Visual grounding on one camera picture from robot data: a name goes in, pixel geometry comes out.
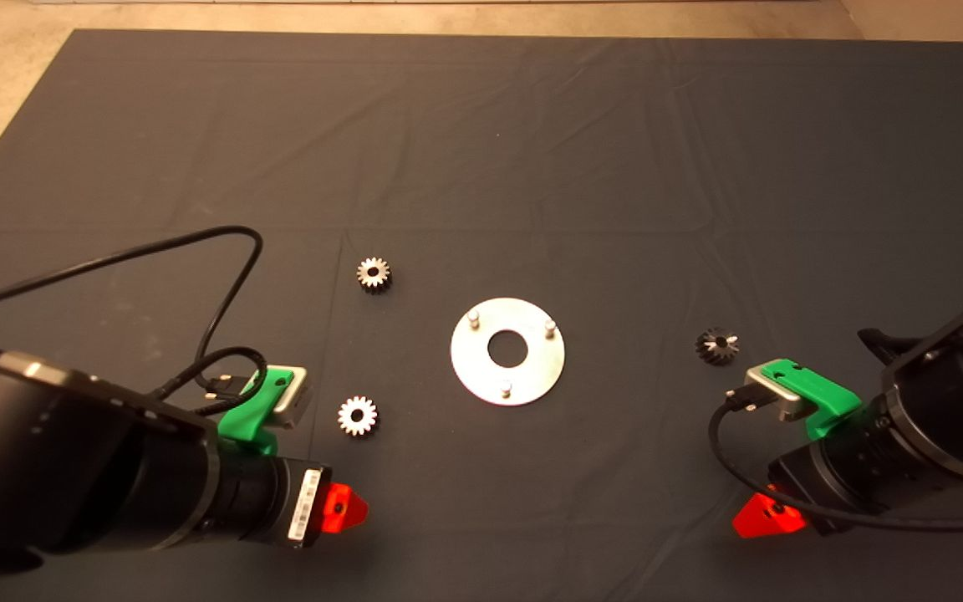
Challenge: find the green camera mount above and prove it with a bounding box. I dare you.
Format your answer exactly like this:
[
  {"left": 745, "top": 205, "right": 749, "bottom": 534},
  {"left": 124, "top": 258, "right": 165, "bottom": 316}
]
[
  {"left": 217, "top": 365, "right": 296, "bottom": 457},
  {"left": 762, "top": 359, "right": 864, "bottom": 440}
]

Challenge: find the dark grey table cloth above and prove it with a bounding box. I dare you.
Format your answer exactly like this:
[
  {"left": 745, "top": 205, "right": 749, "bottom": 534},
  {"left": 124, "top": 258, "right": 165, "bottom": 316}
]
[{"left": 0, "top": 29, "right": 963, "bottom": 602}]

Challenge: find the green right camera mount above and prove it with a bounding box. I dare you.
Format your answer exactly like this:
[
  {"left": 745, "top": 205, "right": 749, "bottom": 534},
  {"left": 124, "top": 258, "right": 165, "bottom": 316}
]
[{"left": 762, "top": 359, "right": 864, "bottom": 440}]

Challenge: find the steel planetary gear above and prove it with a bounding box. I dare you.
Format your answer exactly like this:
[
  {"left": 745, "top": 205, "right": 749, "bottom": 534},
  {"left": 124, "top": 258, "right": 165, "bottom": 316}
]
[
  {"left": 356, "top": 257, "right": 393, "bottom": 294},
  {"left": 338, "top": 395, "right": 380, "bottom": 437},
  {"left": 695, "top": 327, "right": 741, "bottom": 366}
]

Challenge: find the silver left camera box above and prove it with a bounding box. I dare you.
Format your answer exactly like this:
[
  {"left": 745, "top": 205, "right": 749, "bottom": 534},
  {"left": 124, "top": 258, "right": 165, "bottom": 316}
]
[{"left": 268, "top": 366, "right": 313, "bottom": 431}]

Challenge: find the round metal carrier plate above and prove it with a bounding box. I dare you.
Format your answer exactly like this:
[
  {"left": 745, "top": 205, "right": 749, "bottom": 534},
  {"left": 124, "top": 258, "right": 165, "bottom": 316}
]
[{"left": 450, "top": 298, "right": 567, "bottom": 407}]

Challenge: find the black left camera cable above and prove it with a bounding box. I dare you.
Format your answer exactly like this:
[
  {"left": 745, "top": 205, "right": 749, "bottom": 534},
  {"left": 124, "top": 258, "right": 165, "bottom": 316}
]
[{"left": 0, "top": 225, "right": 269, "bottom": 416}]

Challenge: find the green left camera mount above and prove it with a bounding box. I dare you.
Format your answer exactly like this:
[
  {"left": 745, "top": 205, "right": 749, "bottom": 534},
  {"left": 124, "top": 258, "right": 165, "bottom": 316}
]
[{"left": 217, "top": 365, "right": 296, "bottom": 457}]

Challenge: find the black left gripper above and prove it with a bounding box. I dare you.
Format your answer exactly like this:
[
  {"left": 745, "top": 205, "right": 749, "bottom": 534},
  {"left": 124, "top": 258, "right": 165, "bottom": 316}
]
[{"left": 278, "top": 457, "right": 370, "bottom": 551}]

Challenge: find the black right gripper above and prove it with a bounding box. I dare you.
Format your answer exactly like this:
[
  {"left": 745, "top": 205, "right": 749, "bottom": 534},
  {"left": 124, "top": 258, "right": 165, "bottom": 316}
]
[{"left": 731, "top": 443, "right": 857, "bottom": 539}]

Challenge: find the silver right camera box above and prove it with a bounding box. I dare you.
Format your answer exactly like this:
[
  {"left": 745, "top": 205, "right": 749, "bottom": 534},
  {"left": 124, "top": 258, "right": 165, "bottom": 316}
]
[{"left": 743, "top": 365, "right": 813, "bottom": 421}]

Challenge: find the silver camera box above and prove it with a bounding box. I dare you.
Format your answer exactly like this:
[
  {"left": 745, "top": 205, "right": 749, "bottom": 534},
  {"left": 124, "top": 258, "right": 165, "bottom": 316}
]
[
  {"left": 743, "top": 365, "right": 813, "bottom": 421},
  {"left": 268, "top": 366, "right": 313, "bottom": 431}
]

